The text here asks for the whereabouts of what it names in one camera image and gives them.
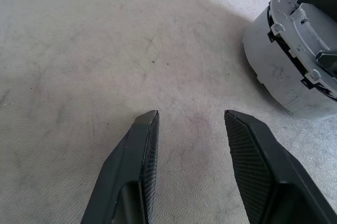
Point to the grey motor end cover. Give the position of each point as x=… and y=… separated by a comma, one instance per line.
x=289, y=21

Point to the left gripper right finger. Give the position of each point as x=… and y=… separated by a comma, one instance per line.
x=263, y=171

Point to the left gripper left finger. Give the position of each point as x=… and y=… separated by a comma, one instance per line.
x=131, y=171

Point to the grey motor stator housing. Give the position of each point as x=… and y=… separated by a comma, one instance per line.
x=276, y=76

